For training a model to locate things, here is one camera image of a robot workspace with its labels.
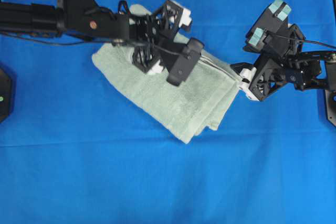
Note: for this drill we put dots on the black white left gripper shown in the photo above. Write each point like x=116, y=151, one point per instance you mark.
x=148, y=30

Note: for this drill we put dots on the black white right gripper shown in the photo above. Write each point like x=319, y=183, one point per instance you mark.
x=266, y=76

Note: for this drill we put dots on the sage green bath towel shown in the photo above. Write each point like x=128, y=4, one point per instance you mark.
x=185, y=111

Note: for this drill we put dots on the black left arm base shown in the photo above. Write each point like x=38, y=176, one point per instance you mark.
x=7, y=92

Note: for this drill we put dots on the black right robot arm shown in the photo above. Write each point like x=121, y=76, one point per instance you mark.
x=326, y=72

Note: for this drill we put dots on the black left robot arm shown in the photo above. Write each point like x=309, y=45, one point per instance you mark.
x=85, y=20

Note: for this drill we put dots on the blue table cloth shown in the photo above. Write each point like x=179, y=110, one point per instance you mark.
x=74, y=150

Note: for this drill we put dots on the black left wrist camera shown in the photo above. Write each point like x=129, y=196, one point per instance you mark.
x=180, y=59

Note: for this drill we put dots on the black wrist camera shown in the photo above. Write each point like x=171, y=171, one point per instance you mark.
x=273, y=20
x=180, y=59

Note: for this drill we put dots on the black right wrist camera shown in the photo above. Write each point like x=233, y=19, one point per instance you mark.
x=273, y=20

